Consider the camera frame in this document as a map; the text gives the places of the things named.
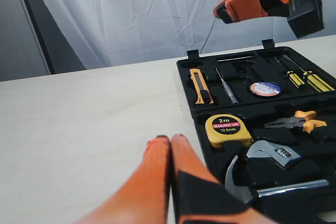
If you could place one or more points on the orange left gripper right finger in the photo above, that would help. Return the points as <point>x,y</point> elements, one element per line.
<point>199,197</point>

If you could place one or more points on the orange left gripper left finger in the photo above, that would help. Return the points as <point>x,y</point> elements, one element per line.
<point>144,197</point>

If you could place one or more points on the black plastic tool case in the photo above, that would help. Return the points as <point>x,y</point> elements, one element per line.
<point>240,70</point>

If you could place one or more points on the clear tester screwdriver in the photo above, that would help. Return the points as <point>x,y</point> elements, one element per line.
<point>227,88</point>

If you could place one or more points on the small yellow black screwdriver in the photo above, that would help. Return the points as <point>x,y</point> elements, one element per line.
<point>290,71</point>

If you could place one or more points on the claw hammer black handle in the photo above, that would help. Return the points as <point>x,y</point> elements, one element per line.
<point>247,195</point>

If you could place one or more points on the yellow measuring tape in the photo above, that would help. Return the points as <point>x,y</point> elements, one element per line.
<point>221,128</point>

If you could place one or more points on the large yellow black screwdriver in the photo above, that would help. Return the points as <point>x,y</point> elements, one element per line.
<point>314,80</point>

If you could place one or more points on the electrical tape roll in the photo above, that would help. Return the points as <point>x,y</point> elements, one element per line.
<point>265,89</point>

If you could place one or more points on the white backdrop curtain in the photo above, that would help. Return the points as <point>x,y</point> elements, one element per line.
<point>105,33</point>

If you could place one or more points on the yellow utility knife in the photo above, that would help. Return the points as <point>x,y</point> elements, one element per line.
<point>201,88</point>

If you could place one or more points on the yellow handled pliers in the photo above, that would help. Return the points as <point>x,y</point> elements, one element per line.
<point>301,119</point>

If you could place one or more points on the adjustable wrench black handle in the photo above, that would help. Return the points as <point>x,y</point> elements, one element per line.
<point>286,155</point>

